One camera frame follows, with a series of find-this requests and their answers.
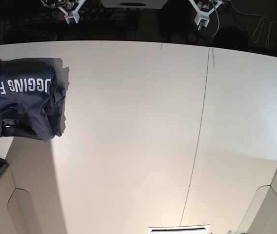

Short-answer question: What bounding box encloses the blue grey t-shirt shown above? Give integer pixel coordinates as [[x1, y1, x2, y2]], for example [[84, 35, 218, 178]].
[[0, 58, 66, 141]]

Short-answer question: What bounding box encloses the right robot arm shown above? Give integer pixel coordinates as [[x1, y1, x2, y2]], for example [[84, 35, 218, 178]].
[[41, 0, 86, 16]]

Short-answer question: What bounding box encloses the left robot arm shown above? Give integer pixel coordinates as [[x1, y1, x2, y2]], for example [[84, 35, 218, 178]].
[[189, 0, 224, 15]]

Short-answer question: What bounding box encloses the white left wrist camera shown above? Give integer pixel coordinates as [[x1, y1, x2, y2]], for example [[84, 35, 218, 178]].
[[194, 13, 210, 27]]

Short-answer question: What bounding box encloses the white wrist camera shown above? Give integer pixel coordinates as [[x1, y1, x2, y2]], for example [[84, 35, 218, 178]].
[[194, 13, 210, 27], [64, 12, 80, 24]]

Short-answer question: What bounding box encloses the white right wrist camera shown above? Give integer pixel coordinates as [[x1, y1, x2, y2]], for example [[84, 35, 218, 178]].
[[64, 12, 80, 24]]

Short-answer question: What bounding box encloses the black braided camera cable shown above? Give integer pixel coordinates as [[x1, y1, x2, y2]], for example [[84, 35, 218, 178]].
[[210, 0, 221, 38]]

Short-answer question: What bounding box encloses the white cable on floor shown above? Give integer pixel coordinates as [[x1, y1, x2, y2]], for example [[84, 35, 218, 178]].
[[228, 0, 277, 51]]

